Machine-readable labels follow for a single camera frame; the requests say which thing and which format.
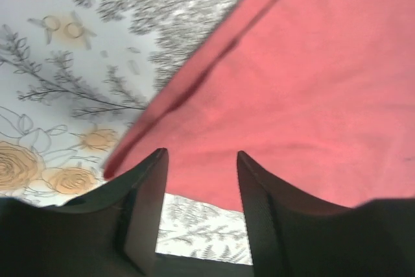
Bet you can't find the salmon pink t-shirt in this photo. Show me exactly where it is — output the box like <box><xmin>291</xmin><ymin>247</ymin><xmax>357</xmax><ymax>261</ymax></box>
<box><xmin>104</xmin><ymin>0</ymin><xmax>414</xmax><ymax>211</ymax></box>

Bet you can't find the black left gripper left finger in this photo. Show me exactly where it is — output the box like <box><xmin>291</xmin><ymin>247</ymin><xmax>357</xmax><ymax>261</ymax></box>
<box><xmin>1</xmin><ymin>149</ymin><xmax>169</xmax><ymax>276</ymax></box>

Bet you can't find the floral patterned table mat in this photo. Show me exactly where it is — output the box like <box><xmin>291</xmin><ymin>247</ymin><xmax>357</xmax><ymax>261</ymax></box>
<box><xmin>0</xmin><ymin>0</ymin><xmax>270</xmax><ymax>266</ymax></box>

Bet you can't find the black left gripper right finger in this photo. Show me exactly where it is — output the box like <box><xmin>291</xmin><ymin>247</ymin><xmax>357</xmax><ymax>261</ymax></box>
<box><xmin>237</xmin><ymin>151</ymin><xmax>414</xmax><ymax>276</ymax></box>

